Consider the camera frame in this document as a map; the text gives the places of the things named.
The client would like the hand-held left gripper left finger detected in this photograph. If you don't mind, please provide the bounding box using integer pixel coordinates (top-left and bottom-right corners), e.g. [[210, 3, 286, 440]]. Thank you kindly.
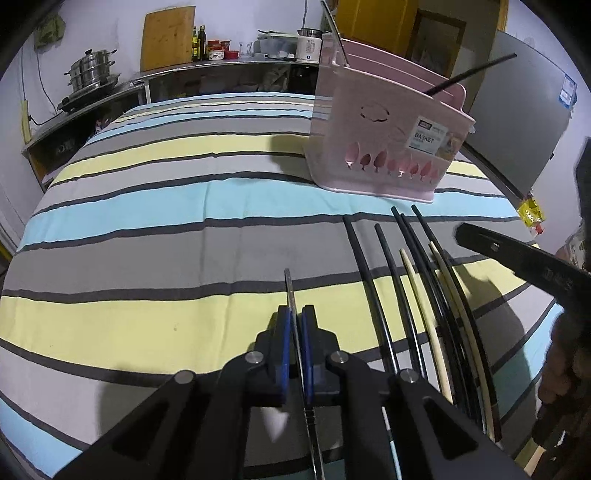
[[53, 305, 297, 480]]

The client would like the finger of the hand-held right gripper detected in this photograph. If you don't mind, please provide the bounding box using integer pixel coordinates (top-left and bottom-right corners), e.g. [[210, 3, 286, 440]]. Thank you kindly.
[[455, 222, 591, 308]]

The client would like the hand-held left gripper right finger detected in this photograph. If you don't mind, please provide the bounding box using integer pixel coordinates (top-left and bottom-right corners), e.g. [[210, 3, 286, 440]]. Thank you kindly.
[[301, 305, 532, 480]]

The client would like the beige wooden chopstick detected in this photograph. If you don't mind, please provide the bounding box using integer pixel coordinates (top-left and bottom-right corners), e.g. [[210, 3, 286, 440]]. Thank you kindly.
[[399, 248, 455, 404], [428, 241, 503, 443]]

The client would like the pink plastic utensil basket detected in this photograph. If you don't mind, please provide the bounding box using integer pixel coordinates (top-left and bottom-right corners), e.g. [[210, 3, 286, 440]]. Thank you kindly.
[[305, 32, 476, 204]]

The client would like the yellow plastic bag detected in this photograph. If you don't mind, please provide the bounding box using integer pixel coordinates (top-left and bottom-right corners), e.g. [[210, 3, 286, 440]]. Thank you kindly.
[[517, 196, 548, 237]]

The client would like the pineapple print bag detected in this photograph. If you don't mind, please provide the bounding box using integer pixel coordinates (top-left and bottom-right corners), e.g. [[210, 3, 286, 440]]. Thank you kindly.
[[556, 220, 591, 274]]

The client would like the grey refrigerator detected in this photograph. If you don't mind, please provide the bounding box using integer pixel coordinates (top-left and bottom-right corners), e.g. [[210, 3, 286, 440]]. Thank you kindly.
[[455, 30, 579, 200]]

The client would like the person's bare torso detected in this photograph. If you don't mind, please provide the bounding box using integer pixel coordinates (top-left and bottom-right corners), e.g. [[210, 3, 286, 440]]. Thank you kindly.
[[538, 311, 591, 416]]

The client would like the yellow wooden door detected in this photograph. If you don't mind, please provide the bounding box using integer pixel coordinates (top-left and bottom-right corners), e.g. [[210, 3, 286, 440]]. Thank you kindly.
[[335, 0, 421, 47]]

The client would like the steel kitchen counter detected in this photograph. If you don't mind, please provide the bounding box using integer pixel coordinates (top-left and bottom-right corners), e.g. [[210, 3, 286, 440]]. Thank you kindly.
[[129, 56, 321, 104]]

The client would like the white electric kettle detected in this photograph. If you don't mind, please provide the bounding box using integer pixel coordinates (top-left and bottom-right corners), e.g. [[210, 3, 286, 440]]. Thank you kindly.
[[295, 28, 323, 64]]

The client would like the clear plastic container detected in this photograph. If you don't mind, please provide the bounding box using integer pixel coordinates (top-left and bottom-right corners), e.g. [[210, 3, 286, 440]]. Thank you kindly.
[[255, 31, 301, 59]]

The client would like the low steel stove shelf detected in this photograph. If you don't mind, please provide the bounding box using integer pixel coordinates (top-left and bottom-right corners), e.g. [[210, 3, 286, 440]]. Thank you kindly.
[[21, 80, 149, 186]]

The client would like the gas stove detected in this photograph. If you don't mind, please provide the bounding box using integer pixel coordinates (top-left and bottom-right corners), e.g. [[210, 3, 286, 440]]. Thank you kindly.
[[56, 87, 117, 114]]

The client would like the wooden cutting board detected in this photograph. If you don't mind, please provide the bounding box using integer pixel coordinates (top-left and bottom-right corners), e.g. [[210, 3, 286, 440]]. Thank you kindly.
[[140, 6, 196, 72]]

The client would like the stainless steel steamer pot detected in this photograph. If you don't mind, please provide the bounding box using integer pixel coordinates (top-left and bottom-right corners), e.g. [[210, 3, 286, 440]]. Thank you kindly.
[[64, 48, 122, 93]]

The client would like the green hanging cloth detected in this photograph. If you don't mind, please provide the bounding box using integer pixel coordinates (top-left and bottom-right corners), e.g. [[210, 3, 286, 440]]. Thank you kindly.
[[34, 15, 64, 49]]

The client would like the yellow door frame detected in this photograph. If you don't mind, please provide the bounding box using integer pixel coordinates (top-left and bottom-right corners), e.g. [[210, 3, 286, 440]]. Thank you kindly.
[[406, 8, 468, 80]]

